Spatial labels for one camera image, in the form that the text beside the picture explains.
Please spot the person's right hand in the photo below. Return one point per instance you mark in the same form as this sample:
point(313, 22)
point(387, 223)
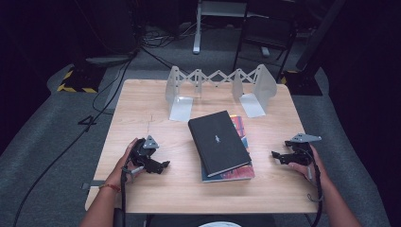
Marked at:
point(317, 171)

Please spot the red and blue illustrated book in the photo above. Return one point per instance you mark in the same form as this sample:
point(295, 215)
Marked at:
point(239, 173)

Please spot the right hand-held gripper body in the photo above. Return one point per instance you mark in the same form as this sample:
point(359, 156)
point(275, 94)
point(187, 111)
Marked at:
point(301, 157)

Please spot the white expandable bookend rack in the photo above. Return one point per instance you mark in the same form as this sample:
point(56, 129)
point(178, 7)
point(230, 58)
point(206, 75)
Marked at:
point(266, 85)

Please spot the black hardcover book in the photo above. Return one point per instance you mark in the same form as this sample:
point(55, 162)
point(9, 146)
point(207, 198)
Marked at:
point(217, 142)

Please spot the black metal chair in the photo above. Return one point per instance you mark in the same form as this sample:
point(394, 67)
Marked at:
point(268, 31)

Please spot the yellow-black striped stand base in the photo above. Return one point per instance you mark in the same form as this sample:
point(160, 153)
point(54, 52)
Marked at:
point(82, 78)

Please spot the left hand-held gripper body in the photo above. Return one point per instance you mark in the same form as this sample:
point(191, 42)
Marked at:
point(142, 156)

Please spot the white metal stand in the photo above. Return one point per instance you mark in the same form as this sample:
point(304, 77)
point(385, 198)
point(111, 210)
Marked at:
point(197, 31)

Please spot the black stand with striped base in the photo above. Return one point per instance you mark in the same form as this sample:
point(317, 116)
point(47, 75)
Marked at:
point(302, 85)

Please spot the grey table edge bracket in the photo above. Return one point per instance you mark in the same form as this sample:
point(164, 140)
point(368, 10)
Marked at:
point(94, 184)

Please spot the person's left hand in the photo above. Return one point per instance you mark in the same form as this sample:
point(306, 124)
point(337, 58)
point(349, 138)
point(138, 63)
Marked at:
point(121, 171)

